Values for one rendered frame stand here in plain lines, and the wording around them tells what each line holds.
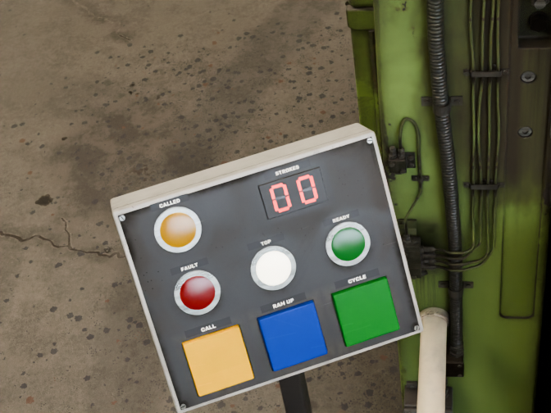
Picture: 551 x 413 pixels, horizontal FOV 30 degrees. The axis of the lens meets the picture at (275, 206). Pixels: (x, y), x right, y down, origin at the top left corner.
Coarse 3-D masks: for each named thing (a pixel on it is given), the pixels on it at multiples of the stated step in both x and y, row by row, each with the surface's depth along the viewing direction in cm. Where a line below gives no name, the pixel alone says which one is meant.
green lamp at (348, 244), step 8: (344, 232) 130; (352, 232) 130; (360, 232) 130; (336, 240) 130; (344, 240) 130; (352, 240) 130; (360, 240) 130; (336, 248) 130; (344, 248) 130; (352, 248) 130; (360, 248) 131; (336, 256) 130; (344, 256) 131; (352, 256) 131
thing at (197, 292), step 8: (192, 280) 127; (200, 280) 128; (208, 280) 128; (184, 288) 127; (192, 288) 128; (200, 288) 128; (208, 288) 128; (184, 296) 128; (192, 296) 128; (200, 296) 128; (208, 296) 128; (184, 304) 128; (192, 304) 128; (200, 304) 128; (208, 304) 129
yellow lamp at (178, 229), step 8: (168, 216) 125; (176, 216) 125; (184, 216) 125; (168, 224) 125; (176, 224) 125; (184, 224) 126; (192, 224) 126; (160, 232) 125; (168, 232) 125; (176, 232) 126; (184, 232) 126; (192, 232) 126; (168, 240) 126; (176, 240) 126; (184, 240) 126
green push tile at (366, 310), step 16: (352, 288) 131; (368, 288) 132; (384, 288) 132; (336, 304) 131; (352, 304) 132; (368, 304) 132; (384, 304) 133; (352, 320) 132; (368, 320) 133; (384, 320) 133; (352, 336) 133; (368, 336) 133
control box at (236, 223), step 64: (192, 192) 125; (256, 192) 127; (320, 192) 128; (384, 192) 130; (128, 256) 126; (192, 256) 127; (256, 256) 128; (320, 256) 130; (384, 256) 132; (192, 320) 129; (256, 320) 130; (320, 320) 132; (192, 384) 131; (256, 384) 132
